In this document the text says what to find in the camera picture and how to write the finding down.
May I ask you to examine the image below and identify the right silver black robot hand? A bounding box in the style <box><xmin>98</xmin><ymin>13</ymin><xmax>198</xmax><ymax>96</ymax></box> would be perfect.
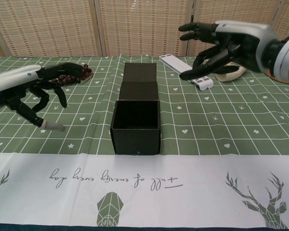
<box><xmin>178</xmin><ymin>20</ymin><xmax>289</xmax><ymax>80</ymax></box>

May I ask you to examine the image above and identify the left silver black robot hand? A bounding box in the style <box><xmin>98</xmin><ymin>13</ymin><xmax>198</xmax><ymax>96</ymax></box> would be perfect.
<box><xmin>0</xmin><ymin>62</ymin><xmax>86</xmax><ymax>132</ymax></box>

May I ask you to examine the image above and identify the mayonnaise squeeze bottle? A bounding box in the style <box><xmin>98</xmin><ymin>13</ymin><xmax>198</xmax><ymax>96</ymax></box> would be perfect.
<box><xmin>215</xmin><ymin>61</ymin><xmax>248</xmax><ymax>83</ymax></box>

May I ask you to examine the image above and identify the dark red grape bunch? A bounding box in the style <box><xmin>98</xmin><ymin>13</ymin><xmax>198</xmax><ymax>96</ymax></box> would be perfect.
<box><xmin>50</xmin><ymin>64</ymin><xmax>93</xmax><ymax>85</ymax></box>

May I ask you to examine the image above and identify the black cardboard box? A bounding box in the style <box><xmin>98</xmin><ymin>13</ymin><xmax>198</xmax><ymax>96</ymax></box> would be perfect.
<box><xmin>110</xmin><ymin>62</ymin><xmax>161</xmax><ymax>155</ymax></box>

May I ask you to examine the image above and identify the green grid tablecloth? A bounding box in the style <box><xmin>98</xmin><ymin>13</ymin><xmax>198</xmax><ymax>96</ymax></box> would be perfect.
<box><xmin>0</xmin><ymin>54</ymin><xmax>289</xmax><ymax>228</ymax></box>

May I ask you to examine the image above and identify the white folding stand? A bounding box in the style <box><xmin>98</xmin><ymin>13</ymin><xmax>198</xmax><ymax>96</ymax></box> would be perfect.
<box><xmin>158</xmin><ymin>54</ymin><xmax>214</xmax><ymax>91</ymax></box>

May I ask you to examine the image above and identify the woven bamboo folding screen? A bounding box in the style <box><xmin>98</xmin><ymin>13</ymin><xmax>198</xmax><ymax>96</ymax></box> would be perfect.
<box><xmin>0</xmin><ymin>0</ymin><xmax>289</xmax><ymax>58</ymax></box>

